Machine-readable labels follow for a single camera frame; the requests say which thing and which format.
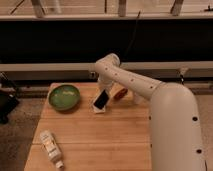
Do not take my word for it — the black eraser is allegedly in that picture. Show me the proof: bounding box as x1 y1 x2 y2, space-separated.
94 90 109 109

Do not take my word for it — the tape roll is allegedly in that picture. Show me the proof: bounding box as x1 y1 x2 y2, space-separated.
112 84 128 101

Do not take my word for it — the black cable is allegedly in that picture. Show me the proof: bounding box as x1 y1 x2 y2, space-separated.
124 9 142 61

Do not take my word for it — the green bowl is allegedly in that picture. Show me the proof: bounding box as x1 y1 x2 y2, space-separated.
48 84 80 111

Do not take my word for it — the black object at left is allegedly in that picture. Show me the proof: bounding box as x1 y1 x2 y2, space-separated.
0 72 20 124

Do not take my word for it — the white plastic bottle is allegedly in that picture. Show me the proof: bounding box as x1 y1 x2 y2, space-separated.
40 130 64 170

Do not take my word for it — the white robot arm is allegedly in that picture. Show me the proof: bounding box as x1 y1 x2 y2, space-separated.
94 53 207 171

